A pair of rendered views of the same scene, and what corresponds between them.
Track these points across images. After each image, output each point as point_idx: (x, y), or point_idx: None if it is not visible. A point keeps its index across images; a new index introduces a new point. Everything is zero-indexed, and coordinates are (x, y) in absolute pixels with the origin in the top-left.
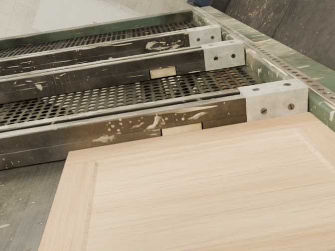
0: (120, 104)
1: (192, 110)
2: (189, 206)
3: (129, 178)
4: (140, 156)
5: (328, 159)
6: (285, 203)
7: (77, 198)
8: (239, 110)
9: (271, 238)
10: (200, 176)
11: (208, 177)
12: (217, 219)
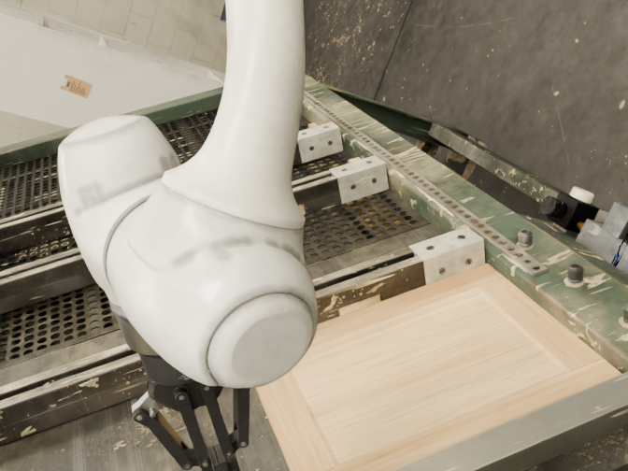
0: None
1: (370, 283)
2: (406, 392)
3: (331, 372)
4: (328, 345)
5: (518, 321)
6: (492, 374)
7: (291, 405)
8: (417, 274)
9: (489, 407)
10: (403, 358)
11: (411, 359)
12: (437, 399)
